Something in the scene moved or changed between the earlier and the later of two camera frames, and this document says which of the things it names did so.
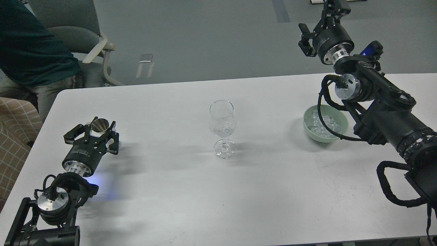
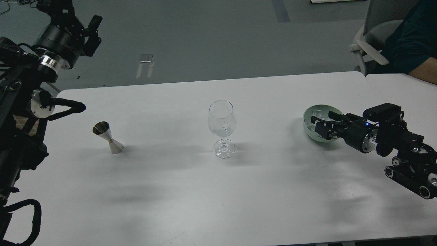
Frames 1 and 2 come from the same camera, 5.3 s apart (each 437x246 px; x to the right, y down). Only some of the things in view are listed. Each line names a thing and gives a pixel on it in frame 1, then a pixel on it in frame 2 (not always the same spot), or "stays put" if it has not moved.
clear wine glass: (222, 121) stays put
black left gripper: (83, 155) → (60, 41)
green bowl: (335, 117) stays put
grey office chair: (74, 24) → (383, 17)
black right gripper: (331, 42) → (359, 133)
